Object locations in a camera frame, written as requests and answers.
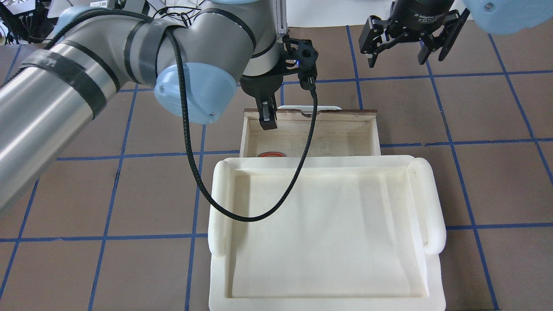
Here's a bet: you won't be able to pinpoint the light wooden drawer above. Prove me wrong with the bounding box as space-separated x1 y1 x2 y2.
238 108 381 159

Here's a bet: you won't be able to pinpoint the aluminium frame post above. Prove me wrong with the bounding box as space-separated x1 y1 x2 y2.
273 0 289 37

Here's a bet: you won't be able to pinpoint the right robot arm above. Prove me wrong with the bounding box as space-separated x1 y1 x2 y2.
358 0 553 67

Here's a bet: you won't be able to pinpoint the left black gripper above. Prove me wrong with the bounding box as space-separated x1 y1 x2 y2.
240 37 319 130

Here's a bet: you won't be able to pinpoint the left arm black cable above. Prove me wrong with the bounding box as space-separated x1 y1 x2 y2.
39 9 319 222

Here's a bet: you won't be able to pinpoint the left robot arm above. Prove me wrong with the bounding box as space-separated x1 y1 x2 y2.
0 0 318 214

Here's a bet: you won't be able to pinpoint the cream plastic tray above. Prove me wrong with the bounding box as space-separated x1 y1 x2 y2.
208 155 446 311

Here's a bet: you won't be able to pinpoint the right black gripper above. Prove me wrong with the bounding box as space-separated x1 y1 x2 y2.
358 0 470 68

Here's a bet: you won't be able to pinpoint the grey orange scissors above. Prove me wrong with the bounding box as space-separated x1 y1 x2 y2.
257 151 286 158

